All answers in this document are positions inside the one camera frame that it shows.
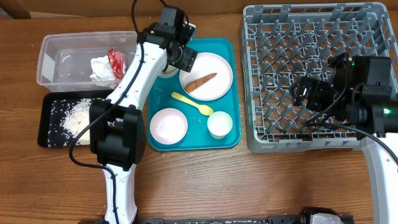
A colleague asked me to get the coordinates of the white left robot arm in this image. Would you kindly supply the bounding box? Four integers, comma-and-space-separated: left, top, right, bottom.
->
89, 5, 197, 223

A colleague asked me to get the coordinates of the teal plastic tray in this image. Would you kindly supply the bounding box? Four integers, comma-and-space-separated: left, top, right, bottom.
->
147, 38, 241, 151

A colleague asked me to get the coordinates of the spilled white rice pile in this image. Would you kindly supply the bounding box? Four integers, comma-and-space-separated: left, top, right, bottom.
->
60, 98, 92, 146

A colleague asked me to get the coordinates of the small white bowl with scraps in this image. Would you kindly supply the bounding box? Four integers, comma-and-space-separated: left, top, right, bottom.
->
159, 65, 179, 78

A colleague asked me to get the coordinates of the pink bowl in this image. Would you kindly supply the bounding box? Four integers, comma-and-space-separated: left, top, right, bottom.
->
149, 108, 188, 145

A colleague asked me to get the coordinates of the yellow plastic spoon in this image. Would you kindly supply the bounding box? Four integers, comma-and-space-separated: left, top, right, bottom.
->
171, 91, 214, 116

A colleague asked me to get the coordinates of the grey dishwasher rack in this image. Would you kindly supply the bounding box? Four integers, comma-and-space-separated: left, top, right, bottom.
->
240, 2, 397, 153

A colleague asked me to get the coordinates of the black tray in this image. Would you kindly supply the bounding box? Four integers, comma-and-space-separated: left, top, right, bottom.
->
37, 90, 111, 147

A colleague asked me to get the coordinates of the white round plate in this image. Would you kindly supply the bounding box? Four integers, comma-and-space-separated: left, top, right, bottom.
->
179, 52, 234, 101

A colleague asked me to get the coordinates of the orange carrot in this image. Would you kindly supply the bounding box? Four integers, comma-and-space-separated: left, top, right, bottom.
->
184, 73, 217, 93

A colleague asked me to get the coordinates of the red foil snack wrapper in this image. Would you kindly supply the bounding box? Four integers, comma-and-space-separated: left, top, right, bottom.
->
108, 49, 126, 81

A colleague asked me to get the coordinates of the clear plastic bin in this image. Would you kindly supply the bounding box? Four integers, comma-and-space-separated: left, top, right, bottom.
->
36, 31, 137, 92

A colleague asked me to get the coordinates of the pale green cup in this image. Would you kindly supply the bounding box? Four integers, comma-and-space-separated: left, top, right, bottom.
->
207, 111, 233, 139

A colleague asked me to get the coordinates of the white napkin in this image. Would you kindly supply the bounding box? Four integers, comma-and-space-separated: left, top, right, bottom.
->
90, 56, 116, 81

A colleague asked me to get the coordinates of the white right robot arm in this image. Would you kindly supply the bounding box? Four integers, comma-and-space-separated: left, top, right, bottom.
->
289, 53, 397, 223

